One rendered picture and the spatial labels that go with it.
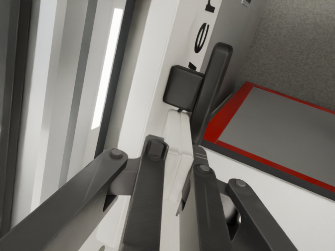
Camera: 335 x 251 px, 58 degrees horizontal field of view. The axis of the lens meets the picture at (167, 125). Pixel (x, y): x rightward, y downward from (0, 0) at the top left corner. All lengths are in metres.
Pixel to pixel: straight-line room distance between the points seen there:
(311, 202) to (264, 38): 0.79
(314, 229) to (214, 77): 0.26
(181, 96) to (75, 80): 0.08
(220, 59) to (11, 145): 0.13
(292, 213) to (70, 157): 0.28
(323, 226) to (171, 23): 0.30
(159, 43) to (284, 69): 0.94
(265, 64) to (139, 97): 0.93
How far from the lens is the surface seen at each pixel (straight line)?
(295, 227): 0.41
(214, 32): 0.46
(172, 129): 0.18
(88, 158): 0.23
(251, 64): 1.12
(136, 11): 0.30
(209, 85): 0.20
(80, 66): 0.18
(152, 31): 0.20
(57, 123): 0.17
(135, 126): 0.21
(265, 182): 0.39
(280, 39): 1.11
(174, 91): 0.21
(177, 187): 0.16
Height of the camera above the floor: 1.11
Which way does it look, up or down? 64 degrees down
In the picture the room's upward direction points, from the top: 126 degrees counter-clockwise
